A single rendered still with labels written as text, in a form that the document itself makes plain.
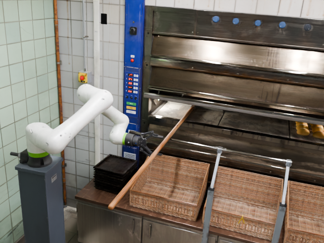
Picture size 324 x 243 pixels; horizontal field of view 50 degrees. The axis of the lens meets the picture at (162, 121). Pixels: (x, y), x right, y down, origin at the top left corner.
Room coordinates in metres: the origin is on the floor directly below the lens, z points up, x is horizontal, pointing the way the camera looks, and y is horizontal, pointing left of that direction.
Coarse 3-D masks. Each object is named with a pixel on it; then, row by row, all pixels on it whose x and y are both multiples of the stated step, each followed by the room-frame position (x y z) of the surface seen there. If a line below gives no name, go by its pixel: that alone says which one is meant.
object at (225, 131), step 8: (152, 120) 2.83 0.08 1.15; (160, 120) 2.81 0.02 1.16; (168, 120) 2.78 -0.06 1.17; (176, 120) 2.78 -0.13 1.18; (200, 128) 2.70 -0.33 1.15; (208, 128) 2.68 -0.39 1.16; (216, 128) 2.66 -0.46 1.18; (224, 128) 2.66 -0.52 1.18; (232, 128) 2.67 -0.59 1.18; (248, 136) 2.58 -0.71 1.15; (256, 136) 2.56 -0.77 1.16; (264, 136) 2.55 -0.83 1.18; (272, 136) 2.55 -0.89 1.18; (280, 136) 2.56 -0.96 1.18; (288, 144) 2.49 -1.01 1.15; (296, 144) 2.48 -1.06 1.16; (304, 144) 2.46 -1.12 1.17; (312, 144) 2.44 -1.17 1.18; (320, 144) 2.45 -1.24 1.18
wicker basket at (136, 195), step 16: (160, 160) 2.75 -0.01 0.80; (176, 160) 2.71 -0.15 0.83; (144, 176) 2.65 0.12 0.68; (160, 176) 2.70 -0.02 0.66; (176, 176) 2.67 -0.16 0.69; (192, 176) 2.64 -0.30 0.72; (144, 192) 2.32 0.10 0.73; (160, 192) 2.55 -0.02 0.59; (176, 192) 2.57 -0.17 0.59; (192, 192) 2.59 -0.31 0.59; (144, 208) 2.31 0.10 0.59; (160, 208) 2.27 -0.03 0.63; (176, 208) 2.24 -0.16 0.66; (192, 208) 2.35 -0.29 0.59
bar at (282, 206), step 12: (132, 132) 2.48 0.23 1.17; (192, 144) 2.34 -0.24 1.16; (204, 144) 2.33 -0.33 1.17; (252, 156) 2.21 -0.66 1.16; (264, 156) 2.19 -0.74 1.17; (216, 168) 2.19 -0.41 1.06; (288, 168) 2.12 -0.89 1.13; (204, 216) 2.07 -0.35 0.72; (204, 228) 2.06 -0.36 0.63; (276, 228) 1.92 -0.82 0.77; (204, 240) 2.06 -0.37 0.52; (276, 240) 1.92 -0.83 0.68
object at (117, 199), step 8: (184, 120) 2.76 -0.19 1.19; (176, 128) 2.54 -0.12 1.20; (168, 136) 2.36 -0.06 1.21; (160, 144) 2.21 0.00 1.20; (144, 168) 1.87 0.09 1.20; (136, 176) 1.76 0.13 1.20; (128, 184) 1.66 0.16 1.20; (120, 192) 1.58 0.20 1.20; (120, 200) 1.54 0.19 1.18; (112, 208) 1.45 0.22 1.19
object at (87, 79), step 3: (78, 72) 2.96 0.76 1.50; (81, 72) 2.95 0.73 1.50; (84, 72) 2.95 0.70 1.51; (87, 72) 2.95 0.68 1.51; (90, 72) 2.98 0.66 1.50; (78, 75) 2.96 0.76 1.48; (81, 75) 2.95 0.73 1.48; (87, 75) 2.94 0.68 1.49; (90, 75) 2.98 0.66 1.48; (78, 78) 2.96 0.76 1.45; (84, 78) 2.94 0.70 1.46; (87, 78) 2.94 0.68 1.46; (90, 78) 2.98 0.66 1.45; (78, 81) 2.96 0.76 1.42; (81, 81) 2.95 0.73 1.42; (84, 81) 2.94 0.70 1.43; (87, 81) 2.94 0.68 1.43; (90, 81) 2.97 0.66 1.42
